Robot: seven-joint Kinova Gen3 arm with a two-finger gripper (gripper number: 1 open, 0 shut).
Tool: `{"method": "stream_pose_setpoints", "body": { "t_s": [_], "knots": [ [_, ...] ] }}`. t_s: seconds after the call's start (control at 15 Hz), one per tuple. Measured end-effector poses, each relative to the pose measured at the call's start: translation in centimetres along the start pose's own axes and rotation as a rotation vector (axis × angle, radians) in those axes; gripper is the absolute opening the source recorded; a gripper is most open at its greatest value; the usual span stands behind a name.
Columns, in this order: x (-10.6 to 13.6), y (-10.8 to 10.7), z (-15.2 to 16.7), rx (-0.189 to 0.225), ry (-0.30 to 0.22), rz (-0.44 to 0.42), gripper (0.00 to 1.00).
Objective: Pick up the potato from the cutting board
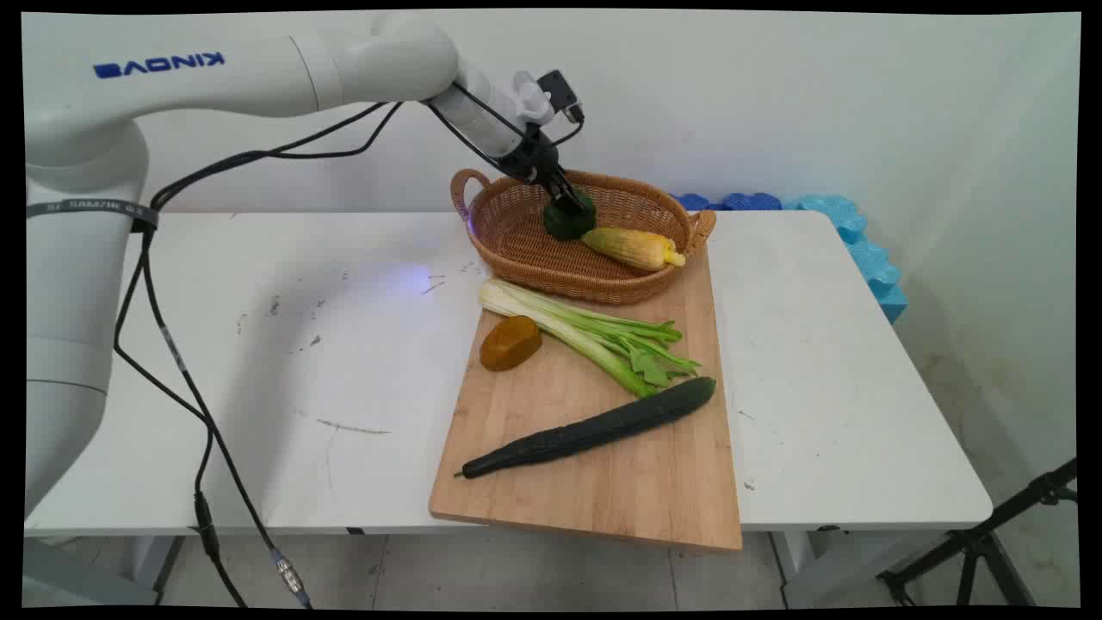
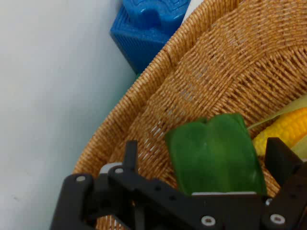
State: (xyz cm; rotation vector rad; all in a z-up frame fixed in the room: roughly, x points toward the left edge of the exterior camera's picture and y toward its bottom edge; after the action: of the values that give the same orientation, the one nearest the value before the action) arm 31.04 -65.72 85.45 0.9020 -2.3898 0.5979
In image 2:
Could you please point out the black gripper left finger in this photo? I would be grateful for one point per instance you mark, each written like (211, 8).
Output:
(148, 191)

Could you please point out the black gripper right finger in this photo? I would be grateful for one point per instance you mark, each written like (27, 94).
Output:
(285, 167)

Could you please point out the yellow corn cob with husk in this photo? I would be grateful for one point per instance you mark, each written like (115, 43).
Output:
(285, 128)

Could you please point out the green bell pepper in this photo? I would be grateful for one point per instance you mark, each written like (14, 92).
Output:
(213, 155)

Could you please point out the oval woven wicker basket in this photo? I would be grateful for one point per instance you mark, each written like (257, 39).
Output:
(227, 67)

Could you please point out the dark blue foam block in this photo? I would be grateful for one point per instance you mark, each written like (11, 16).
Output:
(146, 31)

